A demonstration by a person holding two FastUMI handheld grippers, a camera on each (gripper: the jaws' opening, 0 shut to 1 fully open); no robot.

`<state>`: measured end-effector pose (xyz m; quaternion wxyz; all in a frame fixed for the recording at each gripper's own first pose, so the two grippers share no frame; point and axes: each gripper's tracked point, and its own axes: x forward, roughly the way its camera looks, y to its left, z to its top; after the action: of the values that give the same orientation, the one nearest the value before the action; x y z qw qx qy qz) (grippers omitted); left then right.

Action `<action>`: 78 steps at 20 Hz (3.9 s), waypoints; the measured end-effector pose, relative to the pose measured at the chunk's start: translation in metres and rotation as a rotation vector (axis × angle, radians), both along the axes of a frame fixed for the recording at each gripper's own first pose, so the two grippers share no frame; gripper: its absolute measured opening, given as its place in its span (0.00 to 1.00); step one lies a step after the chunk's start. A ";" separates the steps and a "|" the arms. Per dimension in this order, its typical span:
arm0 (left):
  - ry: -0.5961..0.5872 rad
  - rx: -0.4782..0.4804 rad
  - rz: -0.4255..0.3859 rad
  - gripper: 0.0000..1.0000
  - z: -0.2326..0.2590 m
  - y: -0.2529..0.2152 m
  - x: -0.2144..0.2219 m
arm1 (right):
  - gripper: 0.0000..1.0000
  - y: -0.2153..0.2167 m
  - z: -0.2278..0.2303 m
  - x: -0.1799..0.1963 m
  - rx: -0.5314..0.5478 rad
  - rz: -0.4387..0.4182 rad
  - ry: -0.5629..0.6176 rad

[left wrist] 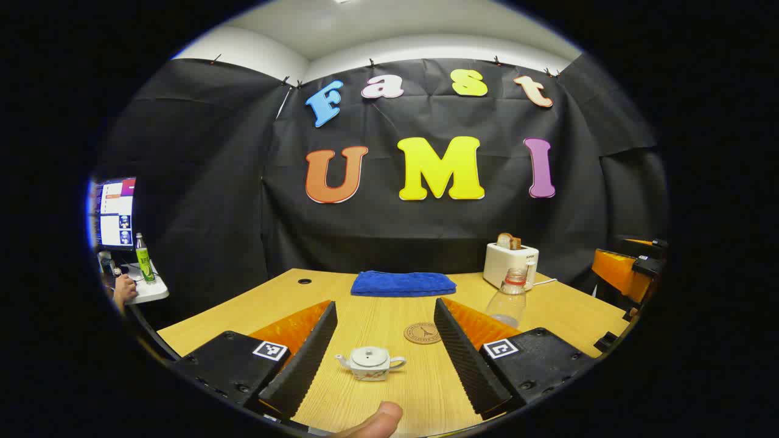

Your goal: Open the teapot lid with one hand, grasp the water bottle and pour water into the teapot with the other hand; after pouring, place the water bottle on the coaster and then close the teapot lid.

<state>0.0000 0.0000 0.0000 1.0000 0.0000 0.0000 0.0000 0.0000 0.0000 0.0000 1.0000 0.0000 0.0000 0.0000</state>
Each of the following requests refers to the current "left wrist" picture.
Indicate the white toaster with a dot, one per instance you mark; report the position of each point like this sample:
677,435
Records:
505,264

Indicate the clear plastic water bottle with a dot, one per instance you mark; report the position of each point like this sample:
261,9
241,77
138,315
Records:
508,301

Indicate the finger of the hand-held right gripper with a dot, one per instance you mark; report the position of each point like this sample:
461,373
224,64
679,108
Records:
614,271
648,244

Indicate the blue folded towel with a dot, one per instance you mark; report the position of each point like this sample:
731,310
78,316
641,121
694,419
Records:
401,284

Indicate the bread slice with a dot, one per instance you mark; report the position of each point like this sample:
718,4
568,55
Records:
505,240

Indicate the round wooden coaster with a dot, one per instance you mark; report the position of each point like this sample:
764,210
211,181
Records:
422,333

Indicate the black backdrop cloth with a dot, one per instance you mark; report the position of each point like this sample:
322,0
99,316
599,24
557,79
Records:
389,231

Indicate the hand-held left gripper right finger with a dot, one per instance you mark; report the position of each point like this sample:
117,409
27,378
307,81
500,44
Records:
465,359

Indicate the green drink bottle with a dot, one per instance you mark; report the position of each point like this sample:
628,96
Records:
145,261

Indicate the computer monitor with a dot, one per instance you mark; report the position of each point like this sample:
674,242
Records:
115,213

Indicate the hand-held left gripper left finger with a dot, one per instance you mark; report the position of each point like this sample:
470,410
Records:
304,365

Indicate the white ceramic teacup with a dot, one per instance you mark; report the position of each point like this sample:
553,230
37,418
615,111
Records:
372,368

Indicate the white side table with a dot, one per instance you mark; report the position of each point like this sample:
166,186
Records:
149,291

